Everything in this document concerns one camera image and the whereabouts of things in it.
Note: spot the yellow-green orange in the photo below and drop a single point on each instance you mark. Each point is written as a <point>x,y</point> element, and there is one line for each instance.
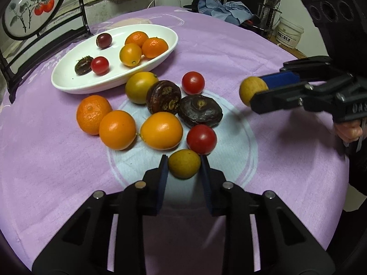
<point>139,87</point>

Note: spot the metal rack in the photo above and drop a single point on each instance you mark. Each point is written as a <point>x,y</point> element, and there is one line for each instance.
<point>269,17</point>

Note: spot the red cherry tomato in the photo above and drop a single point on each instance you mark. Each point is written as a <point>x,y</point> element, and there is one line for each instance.
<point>201,139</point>
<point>99,65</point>
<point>193,83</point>

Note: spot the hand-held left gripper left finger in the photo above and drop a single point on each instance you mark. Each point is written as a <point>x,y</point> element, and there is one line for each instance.
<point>162,177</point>

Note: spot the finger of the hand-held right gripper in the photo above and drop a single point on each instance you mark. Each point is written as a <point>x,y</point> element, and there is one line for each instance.
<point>282,79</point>
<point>275,101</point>

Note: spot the white oval plate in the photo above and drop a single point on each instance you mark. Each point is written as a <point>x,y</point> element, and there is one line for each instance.
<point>114,71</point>

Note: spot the black hat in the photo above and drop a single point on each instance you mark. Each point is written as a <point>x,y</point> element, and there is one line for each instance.
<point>193,3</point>

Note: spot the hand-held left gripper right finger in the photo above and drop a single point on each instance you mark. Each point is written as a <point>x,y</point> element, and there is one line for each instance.
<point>207,183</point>

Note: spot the yellow-orange kumquat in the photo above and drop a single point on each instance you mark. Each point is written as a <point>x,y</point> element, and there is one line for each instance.
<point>130,54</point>

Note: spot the dark brown water chestnut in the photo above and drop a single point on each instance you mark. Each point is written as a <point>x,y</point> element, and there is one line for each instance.
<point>83,66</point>
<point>200,111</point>
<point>164,96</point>

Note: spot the orange tangerine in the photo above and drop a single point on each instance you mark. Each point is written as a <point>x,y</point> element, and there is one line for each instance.
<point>91,113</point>
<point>155,47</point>
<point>136,38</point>

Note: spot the dark purple cherry tomato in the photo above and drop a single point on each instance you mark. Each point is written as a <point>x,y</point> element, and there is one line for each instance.
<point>103,40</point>

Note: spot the blue clothing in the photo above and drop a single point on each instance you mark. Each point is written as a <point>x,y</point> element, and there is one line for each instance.
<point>226,10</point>

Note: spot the white plastic bucket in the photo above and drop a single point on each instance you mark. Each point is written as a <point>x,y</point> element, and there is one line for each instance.
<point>289,33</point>

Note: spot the small yellow round fruit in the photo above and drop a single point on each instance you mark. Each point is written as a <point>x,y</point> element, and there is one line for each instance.
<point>250,88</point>
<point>184,163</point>

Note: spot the person's right hand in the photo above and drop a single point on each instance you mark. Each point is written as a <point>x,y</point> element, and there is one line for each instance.
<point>348,130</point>

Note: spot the smooth orange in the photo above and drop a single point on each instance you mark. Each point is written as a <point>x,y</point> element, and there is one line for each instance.
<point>117,130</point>
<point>161,131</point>

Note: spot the purple tablecloth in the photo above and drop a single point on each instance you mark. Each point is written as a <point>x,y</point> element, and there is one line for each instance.
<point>57,163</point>

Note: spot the black chair with painted panel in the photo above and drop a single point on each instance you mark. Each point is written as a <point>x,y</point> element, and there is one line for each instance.
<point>31,8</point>

